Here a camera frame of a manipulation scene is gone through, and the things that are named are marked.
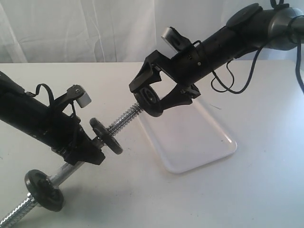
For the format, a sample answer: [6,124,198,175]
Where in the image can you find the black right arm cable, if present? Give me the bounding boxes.
[210,0,304,95]

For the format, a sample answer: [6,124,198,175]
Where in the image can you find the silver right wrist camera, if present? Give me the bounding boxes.
[161,27,191,52]

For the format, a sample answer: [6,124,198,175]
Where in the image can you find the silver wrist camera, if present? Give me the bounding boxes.
[66,85,92,108]
[161,27,191,52]

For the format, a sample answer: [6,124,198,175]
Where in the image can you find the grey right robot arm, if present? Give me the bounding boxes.
[129,1,304,117]

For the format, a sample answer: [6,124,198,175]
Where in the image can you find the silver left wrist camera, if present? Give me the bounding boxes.
[66,85,92,108]

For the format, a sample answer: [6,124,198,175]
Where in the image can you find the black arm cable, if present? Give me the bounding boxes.
[25,83,81,148]
[210,0,304,95]

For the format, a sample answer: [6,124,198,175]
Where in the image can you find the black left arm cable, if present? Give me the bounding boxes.
[25,83,81,148]

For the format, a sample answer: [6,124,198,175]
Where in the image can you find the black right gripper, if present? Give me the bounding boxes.
[129,44,204,111]

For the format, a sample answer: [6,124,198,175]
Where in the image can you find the white rectangular plastic tray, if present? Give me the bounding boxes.
[139,100,238,174]

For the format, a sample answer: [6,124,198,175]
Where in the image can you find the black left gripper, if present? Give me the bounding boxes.
[33,106,105,165]

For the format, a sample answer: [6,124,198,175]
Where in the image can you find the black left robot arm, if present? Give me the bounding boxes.
[0,73,105,165]

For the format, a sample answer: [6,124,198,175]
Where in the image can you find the black weight plate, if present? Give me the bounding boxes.
[134,86,163,117]
[24,170,64,212]

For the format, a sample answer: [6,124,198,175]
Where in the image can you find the white curtain backdrop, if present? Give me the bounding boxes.
[0,0,304,64]

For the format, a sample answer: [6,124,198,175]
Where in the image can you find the black weight plate far end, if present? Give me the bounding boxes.
[89,118,123,155]

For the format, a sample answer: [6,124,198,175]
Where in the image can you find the chrome threaded dumbbell bar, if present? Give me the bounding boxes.
[0,103,142,228]

